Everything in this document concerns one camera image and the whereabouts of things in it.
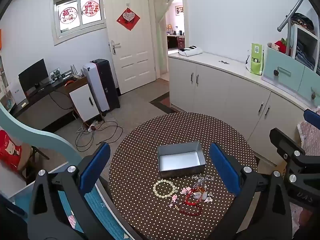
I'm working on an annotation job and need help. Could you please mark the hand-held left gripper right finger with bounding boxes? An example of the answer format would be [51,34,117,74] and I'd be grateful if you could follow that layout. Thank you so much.
[209,142,293,240]

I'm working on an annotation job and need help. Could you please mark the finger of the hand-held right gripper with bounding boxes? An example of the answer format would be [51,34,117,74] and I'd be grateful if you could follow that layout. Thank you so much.
[303,109,320,130]
[269,127,320,189]

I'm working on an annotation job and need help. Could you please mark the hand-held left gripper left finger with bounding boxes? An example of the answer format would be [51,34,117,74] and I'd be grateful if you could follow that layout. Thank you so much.
[26,142,112,240]

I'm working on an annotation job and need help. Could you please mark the red cord amber pendant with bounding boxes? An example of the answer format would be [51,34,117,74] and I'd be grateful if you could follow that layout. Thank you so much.
[185,184,204,205]

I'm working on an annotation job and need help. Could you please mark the grey metal tin box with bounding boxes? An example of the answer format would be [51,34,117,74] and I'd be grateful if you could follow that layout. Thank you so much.
[157,141,207,179]

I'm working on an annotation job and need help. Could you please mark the dark red bead bracelet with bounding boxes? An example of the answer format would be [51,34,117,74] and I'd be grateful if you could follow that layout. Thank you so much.
[178,202,203,216]

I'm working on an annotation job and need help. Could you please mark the cream bead bracelet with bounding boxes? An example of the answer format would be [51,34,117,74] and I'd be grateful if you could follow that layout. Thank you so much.
[153,179,177,199]

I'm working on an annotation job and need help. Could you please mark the pink floral blanket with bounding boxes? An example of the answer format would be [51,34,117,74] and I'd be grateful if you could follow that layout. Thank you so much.
[290,121,320,240]

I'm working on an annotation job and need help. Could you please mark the white power strip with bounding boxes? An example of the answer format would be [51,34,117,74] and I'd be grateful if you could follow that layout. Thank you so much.
[85,121,99,132]

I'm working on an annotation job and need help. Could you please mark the round polka dot table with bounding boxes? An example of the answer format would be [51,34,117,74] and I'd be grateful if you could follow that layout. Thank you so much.
[109,112,258,240]

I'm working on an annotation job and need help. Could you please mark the blue quilted mat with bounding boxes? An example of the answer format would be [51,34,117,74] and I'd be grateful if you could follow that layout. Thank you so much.
[59,187,125,240]

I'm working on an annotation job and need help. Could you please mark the mint green drawer box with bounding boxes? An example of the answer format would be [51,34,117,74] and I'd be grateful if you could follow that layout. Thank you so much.
[261,42,320,103]

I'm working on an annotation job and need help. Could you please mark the wooden chair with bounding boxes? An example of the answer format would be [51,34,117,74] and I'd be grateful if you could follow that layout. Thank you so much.
[17,144,50,183]

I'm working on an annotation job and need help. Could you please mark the small white cabinet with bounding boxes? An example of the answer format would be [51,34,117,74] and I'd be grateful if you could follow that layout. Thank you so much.
[69,84,100,123]

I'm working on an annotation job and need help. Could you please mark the white shelf with clothes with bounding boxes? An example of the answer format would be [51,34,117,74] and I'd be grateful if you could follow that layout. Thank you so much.
[290,7,320,75]

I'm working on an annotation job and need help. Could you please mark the red plush toy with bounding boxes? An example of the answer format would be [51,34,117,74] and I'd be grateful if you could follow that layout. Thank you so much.
[272,38,288,53]

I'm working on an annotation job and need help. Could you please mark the dark wooden desk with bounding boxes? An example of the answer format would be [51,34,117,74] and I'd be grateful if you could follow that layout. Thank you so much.
[10,76,88,133]

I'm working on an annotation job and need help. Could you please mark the green paper bag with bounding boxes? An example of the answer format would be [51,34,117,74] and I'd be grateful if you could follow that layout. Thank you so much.
[246,42,265,75]

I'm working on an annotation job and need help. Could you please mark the black white air cooler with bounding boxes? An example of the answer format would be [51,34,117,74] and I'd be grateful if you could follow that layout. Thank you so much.
[82,59,120,112]

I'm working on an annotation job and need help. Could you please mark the white sideboard cabinet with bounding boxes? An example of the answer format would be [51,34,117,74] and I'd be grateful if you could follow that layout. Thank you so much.
[168,51,320,159]

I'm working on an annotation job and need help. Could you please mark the red cartoon cushion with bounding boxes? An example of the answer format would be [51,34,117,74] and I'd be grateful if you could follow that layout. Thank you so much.
[0,130,23,173]

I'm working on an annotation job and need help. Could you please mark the grey metal railing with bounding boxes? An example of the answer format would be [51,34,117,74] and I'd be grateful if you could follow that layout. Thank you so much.
[277,0,307,57]

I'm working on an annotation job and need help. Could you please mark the black monitor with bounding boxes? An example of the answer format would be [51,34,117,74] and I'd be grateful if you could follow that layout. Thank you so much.
[18,59,49,95]

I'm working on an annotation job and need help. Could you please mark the folded white black cloth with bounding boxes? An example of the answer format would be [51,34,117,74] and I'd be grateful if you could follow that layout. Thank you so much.
[178,45,203,57]

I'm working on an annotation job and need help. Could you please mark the white panel door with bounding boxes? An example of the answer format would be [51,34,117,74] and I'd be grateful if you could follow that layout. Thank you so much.
[102,0,157,96]

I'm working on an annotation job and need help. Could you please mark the red heart door ornament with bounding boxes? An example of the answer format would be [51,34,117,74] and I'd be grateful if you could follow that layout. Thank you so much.
[116,7,140,31]

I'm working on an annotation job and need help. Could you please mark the red round window decal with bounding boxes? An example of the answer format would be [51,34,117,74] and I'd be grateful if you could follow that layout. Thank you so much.
[59,1,79,25]
[80,0,101,24]

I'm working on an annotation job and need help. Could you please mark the silver chain bracelet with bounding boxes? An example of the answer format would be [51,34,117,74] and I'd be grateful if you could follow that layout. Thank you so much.
[191,174,215,185]

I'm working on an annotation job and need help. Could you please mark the black floor cables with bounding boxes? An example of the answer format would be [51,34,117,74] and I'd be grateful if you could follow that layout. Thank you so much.
[75,121,124,153]

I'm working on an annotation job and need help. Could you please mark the silver door handle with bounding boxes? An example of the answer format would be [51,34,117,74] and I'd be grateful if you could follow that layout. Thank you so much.
[109,40,121,55]

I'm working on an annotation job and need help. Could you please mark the window with white frame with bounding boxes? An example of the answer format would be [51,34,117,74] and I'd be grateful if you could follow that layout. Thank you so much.
[52,0,107,46]

